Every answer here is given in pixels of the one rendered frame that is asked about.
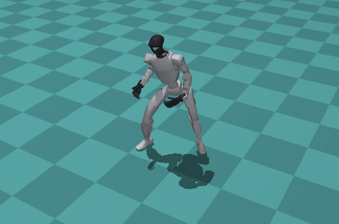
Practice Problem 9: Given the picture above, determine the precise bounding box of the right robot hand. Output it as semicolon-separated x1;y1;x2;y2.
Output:
132;80;144;99

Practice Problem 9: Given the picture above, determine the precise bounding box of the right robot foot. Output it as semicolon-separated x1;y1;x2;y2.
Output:
136;137;153;150

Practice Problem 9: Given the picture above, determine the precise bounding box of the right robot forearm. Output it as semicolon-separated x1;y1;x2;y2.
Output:
141;67;154;86

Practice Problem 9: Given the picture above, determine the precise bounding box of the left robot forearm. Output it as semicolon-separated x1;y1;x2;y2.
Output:
182;73;192;101

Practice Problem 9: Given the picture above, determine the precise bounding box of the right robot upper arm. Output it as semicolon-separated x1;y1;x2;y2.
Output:
144;53;154;71

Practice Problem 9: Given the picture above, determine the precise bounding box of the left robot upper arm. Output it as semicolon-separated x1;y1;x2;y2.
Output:
171;54;190;81

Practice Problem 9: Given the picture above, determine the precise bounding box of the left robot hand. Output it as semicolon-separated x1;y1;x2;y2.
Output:
164;93;186;108

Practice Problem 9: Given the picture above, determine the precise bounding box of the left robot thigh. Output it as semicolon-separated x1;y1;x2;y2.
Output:
181;85;198;123

